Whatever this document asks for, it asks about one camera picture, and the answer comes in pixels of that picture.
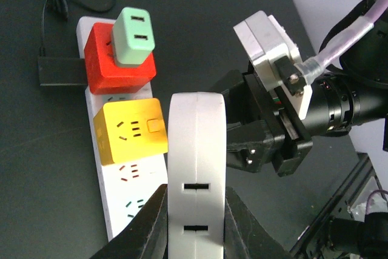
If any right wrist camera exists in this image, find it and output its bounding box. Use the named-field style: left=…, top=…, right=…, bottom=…
left=233, top=10, right=312, bottom=120

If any green white plug adapter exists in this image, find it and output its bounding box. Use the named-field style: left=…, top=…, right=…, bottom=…
left=111, top=7, right=155, bottom=68

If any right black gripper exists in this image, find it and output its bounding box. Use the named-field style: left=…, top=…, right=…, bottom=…
left=212, top=67, right=313, bottom=177

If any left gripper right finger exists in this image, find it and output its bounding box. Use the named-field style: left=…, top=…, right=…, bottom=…
left=224, top=187, right=291, bottom=259

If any white long power strip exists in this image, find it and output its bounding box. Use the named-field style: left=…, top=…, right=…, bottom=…
left=75, top=15, right=169, bottom=241

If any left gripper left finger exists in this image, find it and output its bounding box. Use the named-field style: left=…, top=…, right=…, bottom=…
left=92, top=184, right=168, bottom=259

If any red cube socket adapter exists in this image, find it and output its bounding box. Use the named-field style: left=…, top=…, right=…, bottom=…
left=83, top=22, right=158, bottom=95

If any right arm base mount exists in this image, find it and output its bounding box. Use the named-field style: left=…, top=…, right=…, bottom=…
left=290, top=153, right=387, bottom=258

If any yellow cube socket adapter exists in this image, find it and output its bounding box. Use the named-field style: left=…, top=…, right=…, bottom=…
left=93, top=98, right=168, bottom=166

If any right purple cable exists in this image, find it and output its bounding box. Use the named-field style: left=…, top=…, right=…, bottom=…
left=299, top=0, right=388, bottom=84

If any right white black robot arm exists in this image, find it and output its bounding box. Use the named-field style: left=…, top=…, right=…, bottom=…
left=212, top=0, right=387, bottom=177

